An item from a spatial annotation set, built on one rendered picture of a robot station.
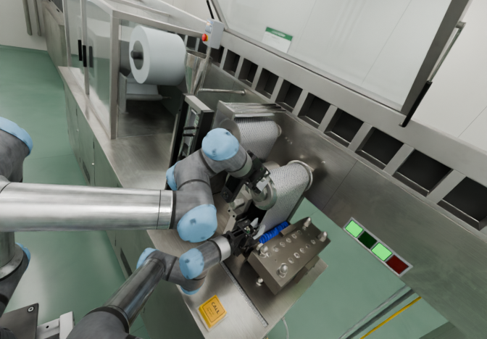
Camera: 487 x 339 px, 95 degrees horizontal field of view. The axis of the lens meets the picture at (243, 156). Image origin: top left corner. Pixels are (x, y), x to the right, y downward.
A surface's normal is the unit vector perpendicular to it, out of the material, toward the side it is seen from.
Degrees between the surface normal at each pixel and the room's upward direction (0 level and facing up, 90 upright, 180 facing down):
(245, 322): 0
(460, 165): 90
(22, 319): 0
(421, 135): 90
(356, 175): 90
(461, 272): 90
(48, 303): 0
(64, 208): 47
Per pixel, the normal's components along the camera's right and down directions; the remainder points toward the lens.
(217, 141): -0.35, -0.40
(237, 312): 0.31, -0.81
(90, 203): 0.40, -0.36
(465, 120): -0.71, 0.15
